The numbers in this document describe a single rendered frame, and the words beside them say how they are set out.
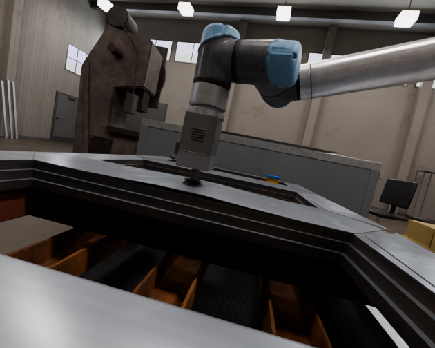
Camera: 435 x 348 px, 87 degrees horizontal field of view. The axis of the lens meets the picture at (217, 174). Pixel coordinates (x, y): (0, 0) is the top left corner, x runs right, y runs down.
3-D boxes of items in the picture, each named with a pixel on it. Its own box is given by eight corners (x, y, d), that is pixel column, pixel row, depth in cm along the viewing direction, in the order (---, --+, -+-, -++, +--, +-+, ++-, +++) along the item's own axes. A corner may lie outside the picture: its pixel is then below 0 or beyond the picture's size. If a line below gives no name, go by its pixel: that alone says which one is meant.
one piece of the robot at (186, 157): (186, 99, 51) (172, 171, 53) (173, 87, 43) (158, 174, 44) (228, 107, 50) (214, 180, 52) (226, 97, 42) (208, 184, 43)
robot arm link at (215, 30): (238, 18, 40) (195, 19, 43) (225, 83, 41) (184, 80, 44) (249, 42, 47) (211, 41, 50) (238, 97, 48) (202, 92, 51)
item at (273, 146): (141, 124, 133) (142, 117, 133) (175, 135, 193) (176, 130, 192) (380, 171, 117) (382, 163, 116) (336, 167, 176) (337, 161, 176)
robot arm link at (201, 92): (188, 79, 43) (197, 92, 51) (184, 104, 43) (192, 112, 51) (228, 86, 42) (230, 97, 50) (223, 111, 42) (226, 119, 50)
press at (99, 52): (51, 172, 416) (76, -11, 387) (106, 170, 554) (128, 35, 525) (128, 192, 381) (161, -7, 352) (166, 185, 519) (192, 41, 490)
